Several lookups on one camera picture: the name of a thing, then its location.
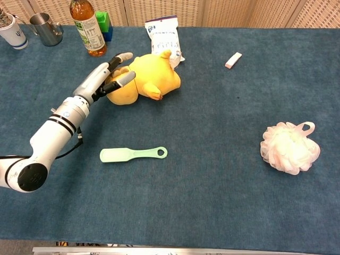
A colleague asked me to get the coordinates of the green plastic brush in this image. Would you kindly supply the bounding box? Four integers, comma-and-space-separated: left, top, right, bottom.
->
99, 146, 168, 163

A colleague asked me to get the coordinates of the woven folding screen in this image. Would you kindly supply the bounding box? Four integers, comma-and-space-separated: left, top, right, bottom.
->
0, 0, 340, 29

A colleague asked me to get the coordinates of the pink bath pouf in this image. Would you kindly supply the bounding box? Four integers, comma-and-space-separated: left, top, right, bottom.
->
260, 121, 321, 175

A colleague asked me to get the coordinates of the blue table cloth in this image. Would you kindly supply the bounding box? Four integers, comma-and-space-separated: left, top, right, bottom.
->
0, 24, 340, 254

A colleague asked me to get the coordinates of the white pink eraser block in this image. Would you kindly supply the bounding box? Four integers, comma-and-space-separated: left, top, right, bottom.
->
225, 52, 243, 69

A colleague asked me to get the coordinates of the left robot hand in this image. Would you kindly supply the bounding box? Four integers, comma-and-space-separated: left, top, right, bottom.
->
73, 52, 137, 105

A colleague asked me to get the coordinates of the blue building block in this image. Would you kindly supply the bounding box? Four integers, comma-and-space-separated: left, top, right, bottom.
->
101, 26, 114, 43

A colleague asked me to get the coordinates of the white plastic refill pouch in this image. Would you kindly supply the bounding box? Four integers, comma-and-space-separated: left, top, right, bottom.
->
144, 15, 185, 70

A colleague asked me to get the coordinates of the steel pitcher cup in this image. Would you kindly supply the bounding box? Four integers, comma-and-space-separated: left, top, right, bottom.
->
29, 13, 64, 47

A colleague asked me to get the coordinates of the yellow plush toy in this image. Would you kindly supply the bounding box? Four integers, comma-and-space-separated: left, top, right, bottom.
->
106, 49, 182, 106

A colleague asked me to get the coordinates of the amber tea bottle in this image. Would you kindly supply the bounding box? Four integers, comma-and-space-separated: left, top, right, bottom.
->
69, 0, 108, 57

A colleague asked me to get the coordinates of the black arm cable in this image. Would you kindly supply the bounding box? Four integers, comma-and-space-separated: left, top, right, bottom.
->
54, 126, 84, 160

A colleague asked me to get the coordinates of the green building block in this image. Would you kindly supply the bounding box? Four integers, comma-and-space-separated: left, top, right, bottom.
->
95, 11, 111, 33

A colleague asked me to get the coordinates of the aluminium frame rail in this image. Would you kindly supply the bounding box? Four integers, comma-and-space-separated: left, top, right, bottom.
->
32, 246, 340, 255

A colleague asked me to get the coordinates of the white paper cup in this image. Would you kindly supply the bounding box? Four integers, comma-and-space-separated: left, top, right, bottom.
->
0, 13, 29, 50

